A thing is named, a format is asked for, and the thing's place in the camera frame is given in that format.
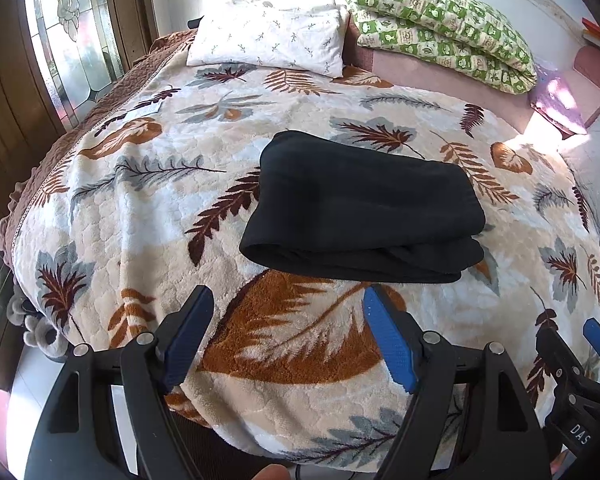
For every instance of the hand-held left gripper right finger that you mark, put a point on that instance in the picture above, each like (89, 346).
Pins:
(390, 345)

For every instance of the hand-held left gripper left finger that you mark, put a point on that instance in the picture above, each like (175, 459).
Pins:
(187, 340)

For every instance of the black pants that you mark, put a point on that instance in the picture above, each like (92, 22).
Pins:
(360, 200)

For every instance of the person's left hand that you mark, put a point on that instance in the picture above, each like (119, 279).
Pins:
(272, 474)

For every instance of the leaf print plush blanket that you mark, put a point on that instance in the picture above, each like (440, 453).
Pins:
(290, 350)

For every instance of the grey plush slippers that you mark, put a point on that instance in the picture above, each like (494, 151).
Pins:
(37, 332)

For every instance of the purple patterned cloth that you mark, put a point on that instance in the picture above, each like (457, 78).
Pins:
(557, 95)

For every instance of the brown quilted bedspread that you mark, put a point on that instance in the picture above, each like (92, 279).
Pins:
(130, 80)

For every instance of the pink bed sheet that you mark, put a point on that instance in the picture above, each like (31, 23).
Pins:
(430, 70)

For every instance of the stack of books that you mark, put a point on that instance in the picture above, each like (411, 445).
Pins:
(594, 34)

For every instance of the white sprig print pillow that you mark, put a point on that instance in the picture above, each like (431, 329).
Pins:
(270, 35)

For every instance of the green patterned quilt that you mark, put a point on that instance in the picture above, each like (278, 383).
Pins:
(430, 25)

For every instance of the stained glass window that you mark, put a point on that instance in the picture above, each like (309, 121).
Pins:
(75, 35)

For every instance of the wooden window frame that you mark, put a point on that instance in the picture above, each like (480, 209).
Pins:
(10, 85)

